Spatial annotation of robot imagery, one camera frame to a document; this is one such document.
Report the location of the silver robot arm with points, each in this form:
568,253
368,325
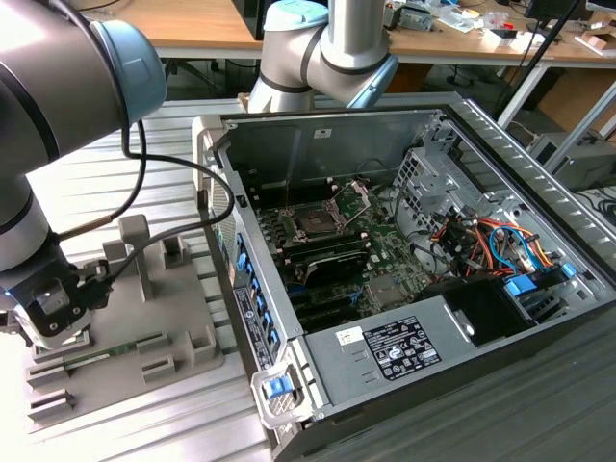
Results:
58,86

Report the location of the CPU socket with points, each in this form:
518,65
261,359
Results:
313,223

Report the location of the grey parts rack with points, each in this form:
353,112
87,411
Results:
120,313

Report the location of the green RAM stick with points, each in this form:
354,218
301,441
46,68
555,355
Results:
96,358

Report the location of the blue case latch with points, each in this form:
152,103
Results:
276,387

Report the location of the black graphics card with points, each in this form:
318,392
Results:
337,267

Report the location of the grey power supply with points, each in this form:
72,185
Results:
346,380

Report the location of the open grey PC case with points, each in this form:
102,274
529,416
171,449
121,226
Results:
346,139

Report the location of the silver chipset heatsink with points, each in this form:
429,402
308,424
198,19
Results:
387,291

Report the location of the green motherboard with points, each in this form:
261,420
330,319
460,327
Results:
390,250

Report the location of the grey metal drive cage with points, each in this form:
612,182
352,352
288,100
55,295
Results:
433,187

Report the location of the black fan shroud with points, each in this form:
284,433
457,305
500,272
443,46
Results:
486,308

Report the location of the grey metal device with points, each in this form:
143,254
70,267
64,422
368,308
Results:
416,18

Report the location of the wooden desk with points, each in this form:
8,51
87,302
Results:
457,45

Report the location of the blue plastic disk carrier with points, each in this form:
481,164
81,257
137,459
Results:
520,287

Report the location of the small white box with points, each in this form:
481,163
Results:
510,42

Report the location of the black slanted pole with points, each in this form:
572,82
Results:
527,62

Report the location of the grey computer box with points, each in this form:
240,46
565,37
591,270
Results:
587,163

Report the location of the brown cardboard piece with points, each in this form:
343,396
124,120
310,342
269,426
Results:
594,43

